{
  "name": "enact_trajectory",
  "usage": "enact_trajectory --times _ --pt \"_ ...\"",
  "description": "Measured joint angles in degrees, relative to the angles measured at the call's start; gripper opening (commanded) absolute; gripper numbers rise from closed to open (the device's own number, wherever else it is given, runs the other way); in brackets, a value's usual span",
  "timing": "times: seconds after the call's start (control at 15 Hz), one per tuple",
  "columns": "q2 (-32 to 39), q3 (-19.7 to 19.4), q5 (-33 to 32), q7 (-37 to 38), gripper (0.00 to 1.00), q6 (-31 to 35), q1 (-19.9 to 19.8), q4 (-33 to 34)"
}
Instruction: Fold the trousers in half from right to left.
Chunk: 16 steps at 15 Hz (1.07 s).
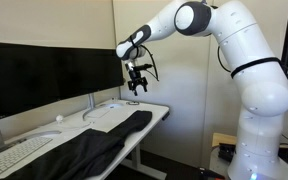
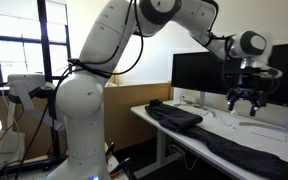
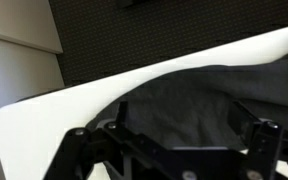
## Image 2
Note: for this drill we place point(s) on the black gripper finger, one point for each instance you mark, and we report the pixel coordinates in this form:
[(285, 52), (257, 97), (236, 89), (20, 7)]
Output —
[(231, 104), (254, 107)]

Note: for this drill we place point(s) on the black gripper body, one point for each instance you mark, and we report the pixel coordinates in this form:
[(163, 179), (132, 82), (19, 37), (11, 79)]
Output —
[(247, 88)]

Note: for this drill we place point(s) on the dark grey trousers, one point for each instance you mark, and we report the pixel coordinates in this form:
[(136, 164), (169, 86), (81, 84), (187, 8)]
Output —
[(237, 153)]

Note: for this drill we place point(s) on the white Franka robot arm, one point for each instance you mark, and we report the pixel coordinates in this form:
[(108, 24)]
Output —
[(80, 110)]

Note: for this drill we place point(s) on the white keyboard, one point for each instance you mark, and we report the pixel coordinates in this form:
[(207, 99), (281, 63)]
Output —
[(197, 111)]

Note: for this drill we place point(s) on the white power strip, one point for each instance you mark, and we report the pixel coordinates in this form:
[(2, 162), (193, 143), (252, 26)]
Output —
[(188, 99)]

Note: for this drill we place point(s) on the white desk leg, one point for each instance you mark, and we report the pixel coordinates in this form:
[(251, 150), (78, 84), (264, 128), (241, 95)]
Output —
[(160, 146)]

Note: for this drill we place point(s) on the light wooden partition panel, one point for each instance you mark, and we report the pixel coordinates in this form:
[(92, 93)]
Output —
[(134, 110)]

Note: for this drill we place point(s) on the black red clamp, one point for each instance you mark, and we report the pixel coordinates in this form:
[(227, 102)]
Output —
[(110, 150), (122, 165)]

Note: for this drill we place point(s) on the black vertical stand pole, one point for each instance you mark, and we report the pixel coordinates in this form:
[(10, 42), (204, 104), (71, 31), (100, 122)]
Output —
[(54, 140)]

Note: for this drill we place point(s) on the light wooden board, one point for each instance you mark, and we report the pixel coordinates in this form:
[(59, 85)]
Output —
[(30, 133)]

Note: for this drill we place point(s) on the black stand base bar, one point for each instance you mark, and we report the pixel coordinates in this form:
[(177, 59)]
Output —
[(34, 163)]

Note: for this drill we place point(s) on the white box device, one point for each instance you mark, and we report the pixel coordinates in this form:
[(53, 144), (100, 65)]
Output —
[(24, 80)]

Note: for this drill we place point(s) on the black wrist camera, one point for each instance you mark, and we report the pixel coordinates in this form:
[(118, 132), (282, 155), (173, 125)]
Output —
[(257, 71)]

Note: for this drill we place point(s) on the black window frame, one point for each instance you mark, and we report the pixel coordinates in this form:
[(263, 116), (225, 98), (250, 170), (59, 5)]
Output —
[(44, 33)]

